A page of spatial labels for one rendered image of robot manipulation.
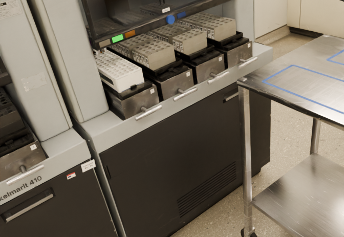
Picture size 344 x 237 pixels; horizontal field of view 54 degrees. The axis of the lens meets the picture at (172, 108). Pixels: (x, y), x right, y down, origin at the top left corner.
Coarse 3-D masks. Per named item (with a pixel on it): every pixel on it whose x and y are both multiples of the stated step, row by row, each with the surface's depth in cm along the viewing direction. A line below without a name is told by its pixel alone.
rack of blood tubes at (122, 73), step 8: (96, 56) 125; (104, 56) 124; (112, 56) 124; (104, 64) 118; (112, 64) 117; (120, 64) 117; (128, 64) 115; (104, 72) 112; (112, 72) 112; (120, 72) 111; (128, 72) 109; (136, 72) 110; (104, 80) 116; (112, 80) 109; (120, 80) 107; (128, 80) 109; (136, 80) 111; (120, 88) 108; (128, 88) 110
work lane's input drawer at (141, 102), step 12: (144, 84) 111; (108, 96) 114; (120, 96) 107; (132, 96) 108; (144, 96) 110; (156, 96) 113; (120, 108) 109; (132, 108) 109; (144, 108) 111; (156, 108) 110
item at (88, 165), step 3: (87, 162) 107; (90, 162) 107; (93, 162) 108; (81, 165) 106; (84, 165) 106; (87, 165) 107; (90, 165) 108; (93, 165) 108; (84, 168) 107; (87, 168) 107; (90, 168) 108
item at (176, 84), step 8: (144, 72) 122; (168, 72) 116; (176, 72) 116; (184, 72) 117; (152, 80) 117; (160, 80) 114; (168, 80) 114; (176, 80) 116; (184, 80) 118; (192, 80) 121; (160, 88) 114; (168, 88) 115; (176, 88) 117; (184, 88) 120; (168, 96) 117; (184, 96) 115
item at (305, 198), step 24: (312, 48) 115; (336, 48) 112; (264, 72) 105; (288, 72) 103; (312, 72) 101; (336, 72) 99; (240, 96) 107; (264, 96) 97; (288, 96) 92; (312, 96) 90; (336, 96) 89; (240, 120) 112; (336, 120) 80; (312, 144) 148; (312, 168) 141; (336, 168) 139; (264, 192) 134; (288, 192) 133; (312, 192) 131; (336, 192) 129; (288, 216) 123; (312, 216) 122; (336, 216) 120
